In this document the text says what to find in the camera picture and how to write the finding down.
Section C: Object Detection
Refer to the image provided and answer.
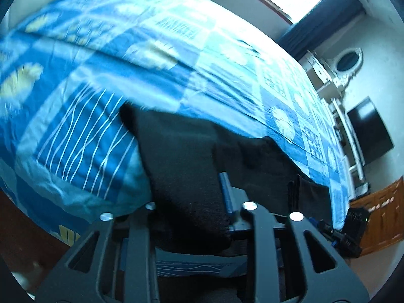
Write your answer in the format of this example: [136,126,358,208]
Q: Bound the brown wooden cabinet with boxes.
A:
[349,177,404,257]

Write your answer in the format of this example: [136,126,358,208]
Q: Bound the blue patterned bed sheet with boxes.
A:
[0,0,351,278]

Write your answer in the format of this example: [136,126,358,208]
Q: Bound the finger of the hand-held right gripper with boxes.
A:
[311,217,363,258]

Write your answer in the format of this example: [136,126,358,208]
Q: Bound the blue curtain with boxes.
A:
[277,0,367,61]

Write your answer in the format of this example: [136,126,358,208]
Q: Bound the white dressing table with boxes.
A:
[298,50,345,102]

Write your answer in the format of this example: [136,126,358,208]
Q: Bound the black pants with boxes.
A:
[119,103,332,256]

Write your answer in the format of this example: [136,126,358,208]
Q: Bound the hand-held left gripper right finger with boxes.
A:
[219,172,370,303]

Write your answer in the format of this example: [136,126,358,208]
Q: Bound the black television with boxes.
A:
[346,96,395,165]

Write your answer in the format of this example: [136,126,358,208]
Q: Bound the oval white-framed mirror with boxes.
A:
[331,47,364,84]

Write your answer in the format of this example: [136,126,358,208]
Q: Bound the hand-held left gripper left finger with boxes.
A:
[35,202,161,303]

